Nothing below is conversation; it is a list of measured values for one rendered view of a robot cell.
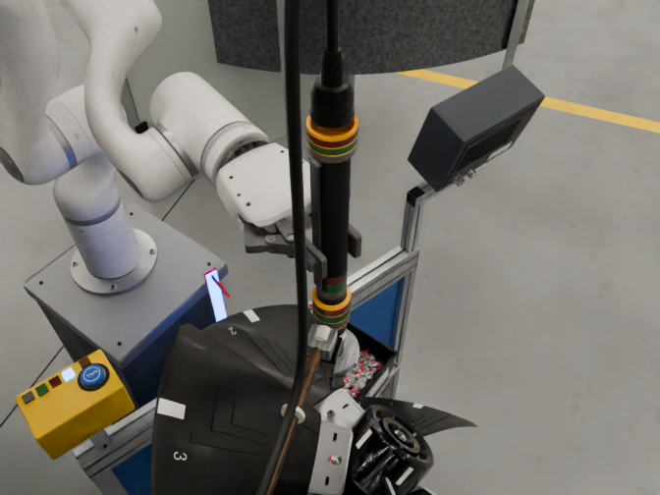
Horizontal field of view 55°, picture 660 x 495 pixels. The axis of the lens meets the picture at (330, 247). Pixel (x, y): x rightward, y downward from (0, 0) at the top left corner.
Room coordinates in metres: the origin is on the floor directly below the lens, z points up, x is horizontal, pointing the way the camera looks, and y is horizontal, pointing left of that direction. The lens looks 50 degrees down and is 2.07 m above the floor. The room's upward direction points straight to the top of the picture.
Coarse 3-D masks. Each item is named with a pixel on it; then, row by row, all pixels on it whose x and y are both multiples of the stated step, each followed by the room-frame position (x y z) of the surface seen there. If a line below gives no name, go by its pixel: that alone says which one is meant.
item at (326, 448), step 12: (324, 432) 0.35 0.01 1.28; (336, 432) 0.36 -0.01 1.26; (348, 432) 0.36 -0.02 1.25; (324, 444) 0.34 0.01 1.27; (336, 444) 0.34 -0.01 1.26; (348, 444) 0.35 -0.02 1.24; (324, 456) 0.33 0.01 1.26; (348, 456) 0.34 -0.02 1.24; (324, 468) 0.31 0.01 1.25; (336, 468) 0.32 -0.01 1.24; (312, 480) 0.30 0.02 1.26; (324, 480) 0.30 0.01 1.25; (336, 480) 0.30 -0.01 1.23; (312, 492) 0.28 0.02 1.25; (324, 492) 0.29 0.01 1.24; (336, 492) 0.29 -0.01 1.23
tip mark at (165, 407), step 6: (162, 402) 0.32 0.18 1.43; (168, 402) 0.32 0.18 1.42; (174, 402) 0.32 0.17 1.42; (162, 408) 0.31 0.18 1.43; (168, 408) 0.32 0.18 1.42; (174, 408) 0.32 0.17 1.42; (180, 408) 0.32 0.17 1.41; (168, 414) 0.31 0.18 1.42; (174, 414) 0.31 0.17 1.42; (180, 414) 0.31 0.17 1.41
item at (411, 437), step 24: (384, 408) 0.42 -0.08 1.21; (360, 432) 0.36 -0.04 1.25; (384, 432) 0.36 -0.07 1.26; (408, 432) 0.39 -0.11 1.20; (360, 456) 0.33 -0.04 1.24; (384, 456) 0.33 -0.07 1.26; (408, 456) 0.33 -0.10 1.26; (432, 456) 0.35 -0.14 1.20; (360, 480) 0.31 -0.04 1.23; (408, 480) 0.31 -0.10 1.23
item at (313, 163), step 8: (312, 160) 0.40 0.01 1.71; (312, 168) 0.40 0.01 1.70; (312, 176) 0.40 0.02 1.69; (312, 184) 0.40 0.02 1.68; (312, 192) 0.40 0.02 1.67; (312, 200) 0.41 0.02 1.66; (312, 208) 0.41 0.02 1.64; (312, 216) 0.41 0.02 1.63; (320, 216) 0.40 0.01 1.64; (312, 224) 0.41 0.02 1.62; (320, 224) 0.40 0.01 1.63; (312, 232) 0.41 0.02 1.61; (320, 232) 0.40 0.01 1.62; (312, 240) 0.41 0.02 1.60; (320, 240) 0.40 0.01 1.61; (320, 248) 0.40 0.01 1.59; (320, 280) 0.40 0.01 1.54; (320, 288) 0.40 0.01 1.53
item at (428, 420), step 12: (396, 408) 0.54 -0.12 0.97; (408, 408) 0.54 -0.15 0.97; (432, 408) 0.55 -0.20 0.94; (408, 420) 0.48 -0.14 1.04; (420, 420) 0.48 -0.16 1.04; (432, 420) 0.48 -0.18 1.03; (444, 420) 0.49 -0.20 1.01; (456, 420) 0.50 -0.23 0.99; (420, 432) 0.43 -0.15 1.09; (432, 432) 0.44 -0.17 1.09
